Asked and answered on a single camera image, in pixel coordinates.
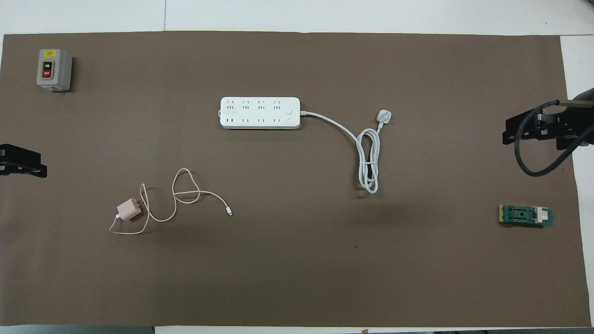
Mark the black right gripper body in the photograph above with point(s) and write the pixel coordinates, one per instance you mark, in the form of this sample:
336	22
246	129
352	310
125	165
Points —
575	125

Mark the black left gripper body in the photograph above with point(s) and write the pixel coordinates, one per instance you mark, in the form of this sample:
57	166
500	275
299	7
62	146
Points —
4	160

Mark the pink charger adapter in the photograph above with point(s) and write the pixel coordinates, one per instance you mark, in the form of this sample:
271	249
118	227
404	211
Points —
128	210

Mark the green circuit board module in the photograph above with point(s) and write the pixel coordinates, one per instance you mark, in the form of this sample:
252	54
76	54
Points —
522	215

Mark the brown table mat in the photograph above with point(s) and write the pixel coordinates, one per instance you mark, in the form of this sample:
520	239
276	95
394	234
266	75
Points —
297	278

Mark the grey on-off switch box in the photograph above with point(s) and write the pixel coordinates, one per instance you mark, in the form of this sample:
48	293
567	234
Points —
59	69

